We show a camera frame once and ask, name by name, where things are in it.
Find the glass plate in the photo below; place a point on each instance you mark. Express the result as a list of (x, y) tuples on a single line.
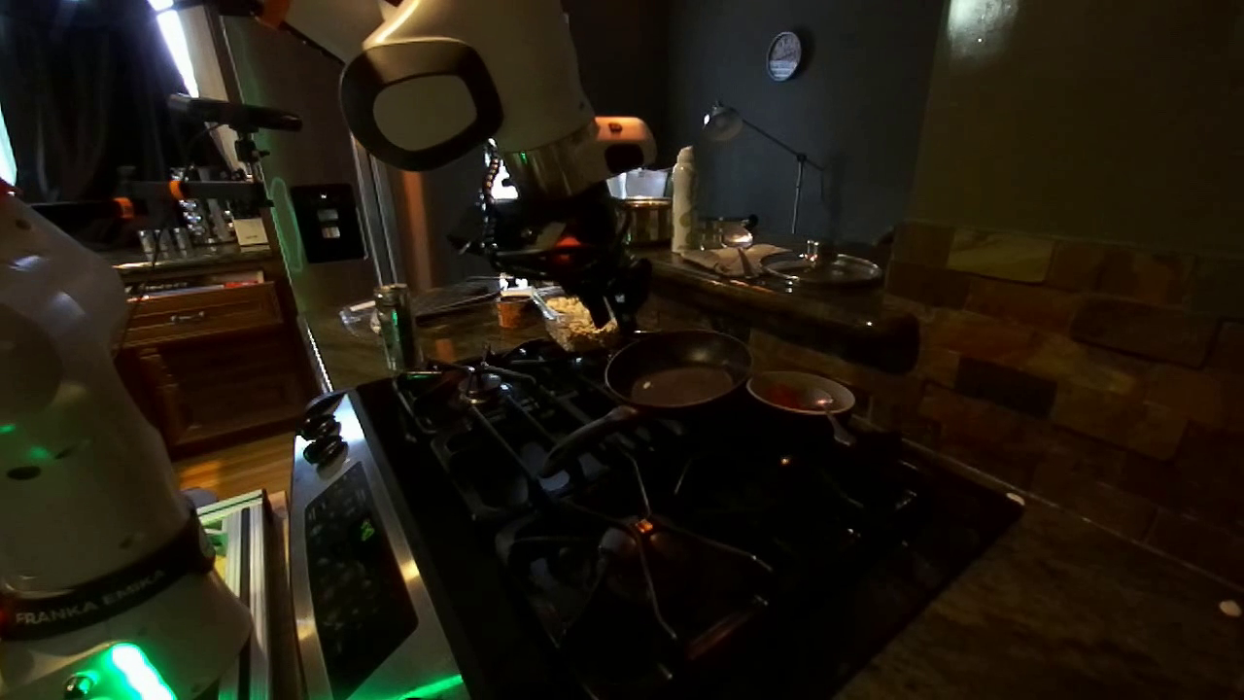
[(356, 318)]

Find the round wall clock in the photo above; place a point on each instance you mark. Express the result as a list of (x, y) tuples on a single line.
[(784, 55)]

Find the gooseneck desk lamp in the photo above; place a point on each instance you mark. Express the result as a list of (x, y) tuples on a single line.
[(721, 124)]

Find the black camera on tripod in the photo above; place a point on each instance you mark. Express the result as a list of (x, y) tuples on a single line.
[(226, 120)]

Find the small red frying pan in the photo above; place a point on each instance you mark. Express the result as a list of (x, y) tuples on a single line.
[(798, 392)]

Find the wooden drawer cabinet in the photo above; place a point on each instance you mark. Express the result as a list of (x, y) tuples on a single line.
[(209, 351)]

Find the small brown box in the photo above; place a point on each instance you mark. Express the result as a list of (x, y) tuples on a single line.
[(515, 312)]

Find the black wide cast iron grate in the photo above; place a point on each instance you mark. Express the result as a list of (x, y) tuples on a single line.
[(673, 609), (508, 371)]

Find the tray of white popcorn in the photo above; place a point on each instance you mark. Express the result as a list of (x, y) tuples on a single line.
[(578, 322)]

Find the pile of white papers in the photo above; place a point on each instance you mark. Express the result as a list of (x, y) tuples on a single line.
[(731, 257)]

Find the metal robot mount frame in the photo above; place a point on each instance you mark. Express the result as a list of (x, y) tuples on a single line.
[(239, 585)]

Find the tall bright window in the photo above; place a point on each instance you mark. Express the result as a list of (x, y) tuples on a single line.
[(176, 46)]

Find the white bottle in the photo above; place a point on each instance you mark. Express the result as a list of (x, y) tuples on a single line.
[(684, 195)]

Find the silver round dish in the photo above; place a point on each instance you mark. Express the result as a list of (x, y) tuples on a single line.
[(829, 272)]

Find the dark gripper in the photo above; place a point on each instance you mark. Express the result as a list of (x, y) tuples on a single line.
[(588, 256)]

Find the black stove knob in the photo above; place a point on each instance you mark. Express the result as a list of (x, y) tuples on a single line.
[(319, 414), (329, 451)]

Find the green drink can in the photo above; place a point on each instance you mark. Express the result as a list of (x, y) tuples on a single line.
[(399, 323)]

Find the orange red kitchen appliance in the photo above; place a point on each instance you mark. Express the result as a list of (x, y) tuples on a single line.
[(622, 138)]

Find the black narrow cast iron grate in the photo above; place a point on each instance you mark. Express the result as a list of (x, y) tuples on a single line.
[(547, 434)]

